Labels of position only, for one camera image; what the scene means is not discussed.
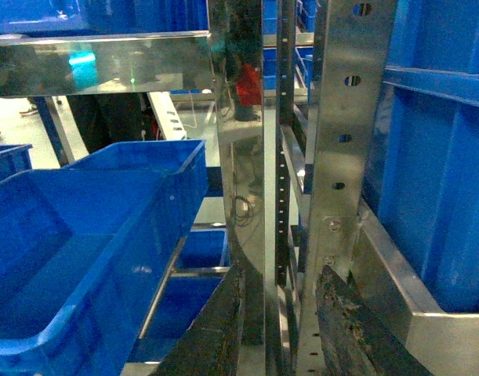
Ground blue crate lower middle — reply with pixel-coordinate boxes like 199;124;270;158
129;229;230;363

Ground blue crate middle shelf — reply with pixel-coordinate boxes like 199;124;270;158
0;139;208;375

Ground blue crate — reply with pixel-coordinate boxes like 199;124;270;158
129;229;230;363
0;144;32;182

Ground right stacked blue crates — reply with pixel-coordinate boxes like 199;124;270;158
363;1;479;313

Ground stainless steel shelf rack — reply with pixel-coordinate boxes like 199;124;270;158
0;1;287;375

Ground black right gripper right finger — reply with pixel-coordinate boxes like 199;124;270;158
315;266;431;375

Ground blue crate upper left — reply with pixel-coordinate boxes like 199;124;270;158
0;144;32;182

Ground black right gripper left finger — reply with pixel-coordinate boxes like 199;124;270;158
152;262;245;375

